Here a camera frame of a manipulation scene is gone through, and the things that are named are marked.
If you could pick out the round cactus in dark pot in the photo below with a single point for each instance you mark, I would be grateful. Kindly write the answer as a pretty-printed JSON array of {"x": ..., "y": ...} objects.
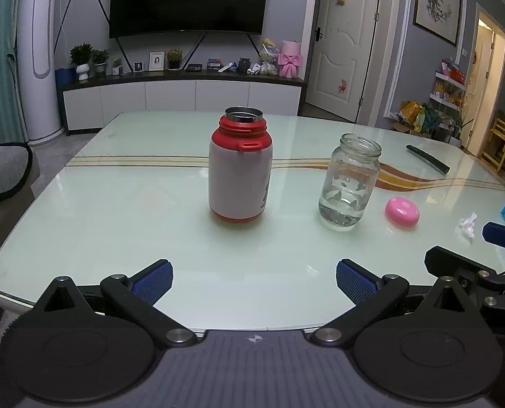
[{"x": 174, "y": 58}]

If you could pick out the clear glass jar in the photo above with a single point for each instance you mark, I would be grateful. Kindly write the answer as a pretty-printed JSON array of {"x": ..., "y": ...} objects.
[{"x": 349, "y": 182}]

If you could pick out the large white photo frame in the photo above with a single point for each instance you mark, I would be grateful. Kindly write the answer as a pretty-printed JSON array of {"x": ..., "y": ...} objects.
[{"x": 157, "y": 60}]

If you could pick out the black flat television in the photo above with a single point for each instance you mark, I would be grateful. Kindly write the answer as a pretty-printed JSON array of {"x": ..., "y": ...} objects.
[{"x": 188, "y": 0}]

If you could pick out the white television cabinet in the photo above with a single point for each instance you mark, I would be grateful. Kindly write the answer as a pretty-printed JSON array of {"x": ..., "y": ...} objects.
[{"x": 180, "y": 93}]

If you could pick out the small photo frame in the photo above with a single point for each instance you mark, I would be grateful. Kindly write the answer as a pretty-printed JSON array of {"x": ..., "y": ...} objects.
[{"x": 138, "y": 66}]

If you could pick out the white shelf with goods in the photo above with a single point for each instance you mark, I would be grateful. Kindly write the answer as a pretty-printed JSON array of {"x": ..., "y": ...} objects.
[{"x": 448, "y": 87}]

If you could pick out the blue storage bin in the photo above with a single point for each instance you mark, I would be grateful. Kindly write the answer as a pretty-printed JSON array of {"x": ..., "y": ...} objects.
[{"x": 65, "y": 75}]

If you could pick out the wooden chair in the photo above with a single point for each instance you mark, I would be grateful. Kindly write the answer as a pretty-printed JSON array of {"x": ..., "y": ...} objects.
[{"x": 501, "y": 140}]

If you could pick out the pile of colourful bags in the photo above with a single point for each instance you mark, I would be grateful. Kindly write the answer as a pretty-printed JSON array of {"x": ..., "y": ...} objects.
[{"x": 418, "y": 117}]

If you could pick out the pink gift box with bow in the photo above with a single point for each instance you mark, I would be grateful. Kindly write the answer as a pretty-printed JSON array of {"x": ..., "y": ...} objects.
[{"x": 289, "y": 61}]

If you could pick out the pink dotted cap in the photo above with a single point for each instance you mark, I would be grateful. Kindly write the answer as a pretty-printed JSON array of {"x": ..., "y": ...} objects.
[{"x": 401, "y": 212}]

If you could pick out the black remote control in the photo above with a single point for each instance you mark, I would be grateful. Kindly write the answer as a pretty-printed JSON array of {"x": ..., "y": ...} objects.
[{"x": 427, "y": 159}]

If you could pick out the wrapped flower bouquet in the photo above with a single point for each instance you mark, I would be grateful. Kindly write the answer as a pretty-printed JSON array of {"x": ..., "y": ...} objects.
[{"x": 268, "y": 57}]

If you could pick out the green plant in white pot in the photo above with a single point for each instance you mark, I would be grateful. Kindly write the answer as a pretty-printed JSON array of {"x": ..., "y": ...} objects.
[{"x": 81, "y": 57}]

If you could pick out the crumpled white tissue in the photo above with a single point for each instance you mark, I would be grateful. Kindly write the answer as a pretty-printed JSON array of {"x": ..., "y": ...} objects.
[{"x": 468, "y": 224}]

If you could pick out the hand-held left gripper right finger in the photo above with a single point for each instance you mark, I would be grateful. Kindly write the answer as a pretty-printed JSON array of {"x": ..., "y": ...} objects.
[{"x": 356, "y": 282}]

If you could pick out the black ceramic jar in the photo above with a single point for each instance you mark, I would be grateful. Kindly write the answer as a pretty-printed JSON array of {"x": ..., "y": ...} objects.
[{"x": 244, "y": 65}]

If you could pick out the white tower air conditioner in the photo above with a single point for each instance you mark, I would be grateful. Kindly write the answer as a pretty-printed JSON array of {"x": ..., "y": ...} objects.
[{"x": 39, "y": 51}]

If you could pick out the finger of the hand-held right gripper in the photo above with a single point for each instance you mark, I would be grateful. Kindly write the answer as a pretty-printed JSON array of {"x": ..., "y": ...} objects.
[
  {"x": 501, "y": 233},
  {"x": 452, "y": 259}
]

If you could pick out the green plant in grey pot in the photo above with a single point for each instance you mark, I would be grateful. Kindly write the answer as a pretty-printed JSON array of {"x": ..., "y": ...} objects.
[{"x": 100, "y": 59}]

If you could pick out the black calculator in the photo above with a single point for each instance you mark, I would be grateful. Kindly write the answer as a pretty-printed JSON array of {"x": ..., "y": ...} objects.
[{"x": 193, "y": 67}]

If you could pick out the red and white thermos bottle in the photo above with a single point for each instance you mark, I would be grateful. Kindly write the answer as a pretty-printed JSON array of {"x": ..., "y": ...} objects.
[{"x": 239, "y": 165}]

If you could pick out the small potted plant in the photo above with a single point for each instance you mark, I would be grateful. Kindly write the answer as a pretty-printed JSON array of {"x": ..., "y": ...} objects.
[{"x": 116, "y": 66}]

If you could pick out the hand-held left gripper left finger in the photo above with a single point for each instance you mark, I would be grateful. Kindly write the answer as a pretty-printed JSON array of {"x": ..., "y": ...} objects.
[{"x": 152, "y": 282}]

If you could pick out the framed ink painting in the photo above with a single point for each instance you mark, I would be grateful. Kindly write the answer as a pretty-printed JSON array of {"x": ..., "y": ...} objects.
[{"x": 437, "y": 6}]

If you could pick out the white panel door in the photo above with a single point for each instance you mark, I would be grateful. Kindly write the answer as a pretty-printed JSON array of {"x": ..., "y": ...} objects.
[{"x": 346, "y": 46}]

